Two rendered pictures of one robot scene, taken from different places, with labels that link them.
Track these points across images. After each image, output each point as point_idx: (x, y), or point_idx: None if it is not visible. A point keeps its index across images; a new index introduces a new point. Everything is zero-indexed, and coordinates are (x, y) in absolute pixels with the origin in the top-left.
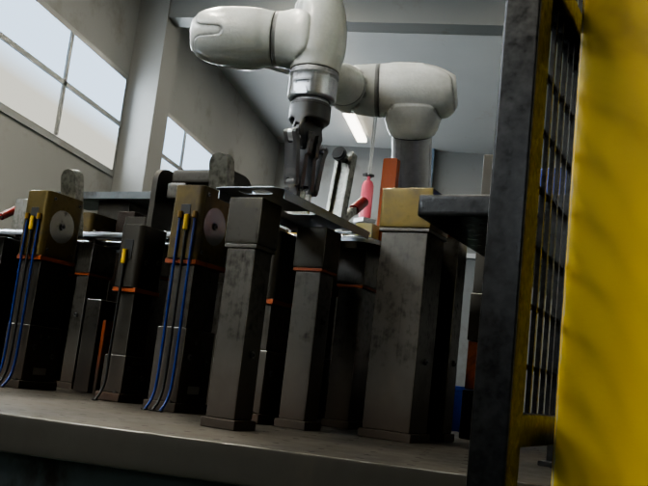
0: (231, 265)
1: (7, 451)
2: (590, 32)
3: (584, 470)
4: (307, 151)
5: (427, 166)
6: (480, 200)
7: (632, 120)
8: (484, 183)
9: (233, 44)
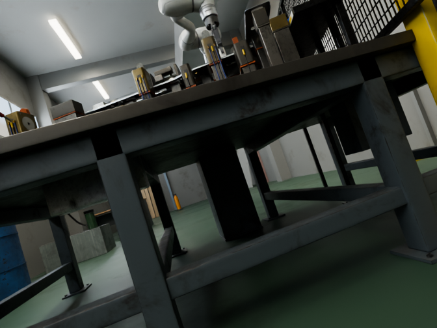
0: (263, 32)
1: (259, 82)
2: None
3: (432, 6)
4: (218, 33)
5: None
6: (312, 0)
7: None
8: None
9: (180, 3)
